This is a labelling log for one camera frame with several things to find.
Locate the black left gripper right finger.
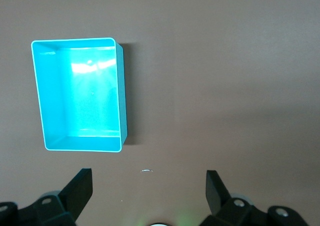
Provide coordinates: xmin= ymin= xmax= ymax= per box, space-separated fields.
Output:
xmin=199 ymin=170 xmax=309 ymax=226

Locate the teal plastic storage bin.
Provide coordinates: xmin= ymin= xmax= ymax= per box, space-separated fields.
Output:
xmin=30 ymin=37 xmax=131 ymax=153

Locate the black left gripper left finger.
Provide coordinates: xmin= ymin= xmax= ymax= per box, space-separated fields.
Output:
xmin=0 ymin=168 xmax=94 ymax=226

